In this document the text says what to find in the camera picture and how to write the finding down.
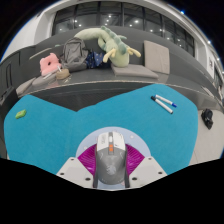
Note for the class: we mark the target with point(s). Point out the green eraser block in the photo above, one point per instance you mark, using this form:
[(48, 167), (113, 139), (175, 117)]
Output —
[(20, 114)]

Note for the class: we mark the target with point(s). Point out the white marker with black cap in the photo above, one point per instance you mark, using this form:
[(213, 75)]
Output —
[(162, 105)]

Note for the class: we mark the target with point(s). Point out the small black bag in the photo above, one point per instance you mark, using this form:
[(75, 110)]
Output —
[(207, 119)]

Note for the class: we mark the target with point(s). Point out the grey curved bench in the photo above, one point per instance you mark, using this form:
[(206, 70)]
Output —
[(133, 40)]

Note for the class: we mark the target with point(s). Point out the black suitcase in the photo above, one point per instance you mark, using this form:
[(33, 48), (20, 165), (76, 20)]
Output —
[(8, 100)]

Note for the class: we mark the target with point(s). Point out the dark glass window wall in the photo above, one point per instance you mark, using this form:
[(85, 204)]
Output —
[(86, 20)]

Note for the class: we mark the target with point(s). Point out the green dinosaur plush toy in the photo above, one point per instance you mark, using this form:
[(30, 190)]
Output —
[(118, 53)]

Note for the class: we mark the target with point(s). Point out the ceiling lights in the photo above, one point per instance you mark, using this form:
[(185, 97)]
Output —
[(182, 12)]

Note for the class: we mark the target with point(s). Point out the grey backpack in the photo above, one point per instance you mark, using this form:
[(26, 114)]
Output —
[(74, 55)]

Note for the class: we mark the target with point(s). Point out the dark blue patterned bag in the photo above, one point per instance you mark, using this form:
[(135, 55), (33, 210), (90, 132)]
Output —
[(95, 60)]

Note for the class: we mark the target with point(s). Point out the upright grey square cushion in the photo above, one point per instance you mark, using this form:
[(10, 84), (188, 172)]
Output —
[(157, 57)]

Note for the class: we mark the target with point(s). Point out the grey and white computer mouse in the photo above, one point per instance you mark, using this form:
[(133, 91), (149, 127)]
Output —
[(111, 160)]

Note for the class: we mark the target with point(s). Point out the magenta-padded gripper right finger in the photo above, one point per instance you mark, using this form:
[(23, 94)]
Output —
[(146, 170)]

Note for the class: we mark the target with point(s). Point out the flat grey seat cushion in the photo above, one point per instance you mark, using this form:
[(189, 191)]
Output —
[(43, 81), (25, 86), (135, 71)]

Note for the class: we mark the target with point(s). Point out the pink plush cushion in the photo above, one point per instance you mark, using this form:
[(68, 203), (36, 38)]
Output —
[(50, 65)]

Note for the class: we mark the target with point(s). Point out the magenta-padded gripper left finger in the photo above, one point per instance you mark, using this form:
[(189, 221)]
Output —
[(75, 170)]

